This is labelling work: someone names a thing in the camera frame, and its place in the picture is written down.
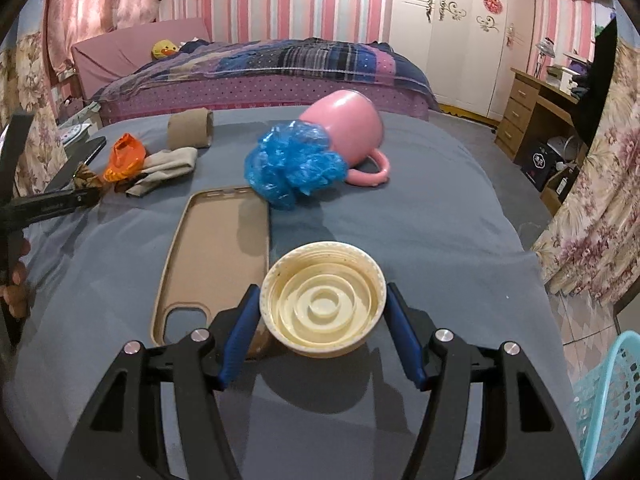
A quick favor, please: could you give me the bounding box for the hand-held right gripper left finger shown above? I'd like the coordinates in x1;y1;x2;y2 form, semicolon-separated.
57;285;262;480

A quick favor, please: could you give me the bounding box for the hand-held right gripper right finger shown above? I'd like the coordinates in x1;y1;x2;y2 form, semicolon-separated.
384;282;587;480

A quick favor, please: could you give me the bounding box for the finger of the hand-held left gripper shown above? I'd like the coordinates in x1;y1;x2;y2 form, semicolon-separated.
0;187;104;235

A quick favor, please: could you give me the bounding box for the patterned brown paper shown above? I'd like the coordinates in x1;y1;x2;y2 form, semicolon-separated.
70;162;107;194

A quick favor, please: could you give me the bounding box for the cream plastic lid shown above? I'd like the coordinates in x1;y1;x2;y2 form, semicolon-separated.
260;242;388;359

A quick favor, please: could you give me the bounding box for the teal plastic basket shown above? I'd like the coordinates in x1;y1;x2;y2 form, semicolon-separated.
572;331;640;480

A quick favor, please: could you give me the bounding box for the person's left hand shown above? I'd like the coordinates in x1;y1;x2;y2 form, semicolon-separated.
0;237;31;321

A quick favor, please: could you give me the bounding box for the orange snack wrapper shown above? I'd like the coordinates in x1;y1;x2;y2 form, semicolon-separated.
102;133;147;186

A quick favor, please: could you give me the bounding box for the beige phone case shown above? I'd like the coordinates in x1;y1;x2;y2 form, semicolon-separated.
150;186;273;359

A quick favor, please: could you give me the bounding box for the grey blue tablecloth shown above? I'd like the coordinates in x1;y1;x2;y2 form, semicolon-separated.
0;109;581;480

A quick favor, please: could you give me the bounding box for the beige cloth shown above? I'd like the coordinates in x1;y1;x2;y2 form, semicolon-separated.
125;146;200;198

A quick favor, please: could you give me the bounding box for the small cardboard tube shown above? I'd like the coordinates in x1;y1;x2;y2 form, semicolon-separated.
166;108;216;151

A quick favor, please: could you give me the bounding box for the pink bed headboard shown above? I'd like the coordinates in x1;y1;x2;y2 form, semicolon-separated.
71;16;212;101

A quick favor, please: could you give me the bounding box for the pink patterned curtain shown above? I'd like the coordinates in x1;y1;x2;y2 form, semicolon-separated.
45;0;206;78

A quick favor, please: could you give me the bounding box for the blue plastic bag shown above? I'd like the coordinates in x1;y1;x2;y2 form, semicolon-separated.
244;120;349;211

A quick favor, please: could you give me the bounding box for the cardboard box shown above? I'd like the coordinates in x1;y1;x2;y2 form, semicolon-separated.
540;167;583;217

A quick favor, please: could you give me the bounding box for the black printed box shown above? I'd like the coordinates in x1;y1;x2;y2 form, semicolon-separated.
520;139;563;192

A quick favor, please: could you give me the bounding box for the pink cup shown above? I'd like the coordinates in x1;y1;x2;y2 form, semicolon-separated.
299;89;392;189

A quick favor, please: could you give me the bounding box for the purple dotted bed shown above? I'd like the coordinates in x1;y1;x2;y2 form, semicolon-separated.
97;77;441;123

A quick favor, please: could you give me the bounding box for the white fan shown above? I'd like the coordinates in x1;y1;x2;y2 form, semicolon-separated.
547;136;590;171

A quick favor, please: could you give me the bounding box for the wooden desk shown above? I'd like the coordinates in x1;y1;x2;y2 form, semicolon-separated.
495;67;583;161

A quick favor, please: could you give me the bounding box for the plaid patchwork blanket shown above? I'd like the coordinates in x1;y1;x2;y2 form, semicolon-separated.
90;37;436;106

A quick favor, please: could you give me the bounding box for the white printer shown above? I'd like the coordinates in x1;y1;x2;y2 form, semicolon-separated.
546;65;583;95

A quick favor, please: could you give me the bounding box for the white wardrobe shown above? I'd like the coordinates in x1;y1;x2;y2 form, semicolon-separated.
389;0;538;122

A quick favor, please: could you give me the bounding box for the desk lamp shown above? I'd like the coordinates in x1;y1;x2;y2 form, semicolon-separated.
534;37;557;81

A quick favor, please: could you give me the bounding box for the dark hanging garment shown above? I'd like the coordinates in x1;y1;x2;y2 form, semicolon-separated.
570;17;618;148

